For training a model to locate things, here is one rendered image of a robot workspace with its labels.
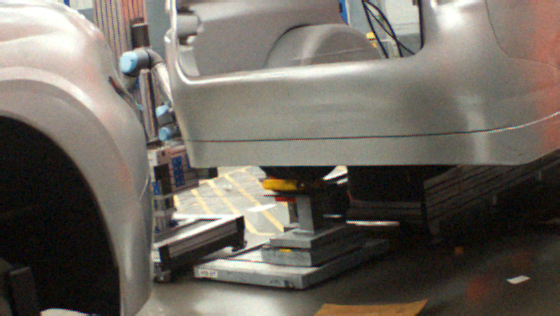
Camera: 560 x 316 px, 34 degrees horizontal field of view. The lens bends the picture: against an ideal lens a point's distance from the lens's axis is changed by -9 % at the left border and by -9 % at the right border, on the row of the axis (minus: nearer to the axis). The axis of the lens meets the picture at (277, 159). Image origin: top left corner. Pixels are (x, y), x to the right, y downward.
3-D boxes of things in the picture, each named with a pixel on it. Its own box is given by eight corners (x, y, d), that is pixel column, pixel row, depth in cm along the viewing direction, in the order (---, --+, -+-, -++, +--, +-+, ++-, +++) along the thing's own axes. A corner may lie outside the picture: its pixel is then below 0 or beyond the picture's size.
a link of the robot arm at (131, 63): (128, 131, 580) (153, 56, 549) (108, 136, 570) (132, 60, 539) (118, 119, 586) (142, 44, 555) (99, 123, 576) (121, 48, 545)
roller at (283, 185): (300, 191, 542) (298, 180, 542) (259, 190, 562) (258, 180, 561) (306, 189, 547) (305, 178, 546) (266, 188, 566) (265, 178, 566)
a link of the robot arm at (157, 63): (151, 54, 568) (188, 122, 554) (136, 57, 561) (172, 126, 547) (160, 42, 560) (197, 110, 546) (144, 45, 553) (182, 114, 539)
